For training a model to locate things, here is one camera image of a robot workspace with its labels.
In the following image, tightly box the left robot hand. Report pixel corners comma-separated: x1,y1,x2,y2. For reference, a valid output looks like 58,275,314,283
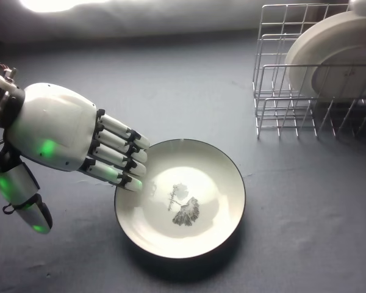
0,82,150,236

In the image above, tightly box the white plate with leaf print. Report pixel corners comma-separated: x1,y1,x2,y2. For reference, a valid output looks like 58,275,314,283
285,10,366,98
114,139,246,259

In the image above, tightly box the silver wire dish rack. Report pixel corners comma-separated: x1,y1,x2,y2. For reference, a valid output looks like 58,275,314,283
252,2,366,140

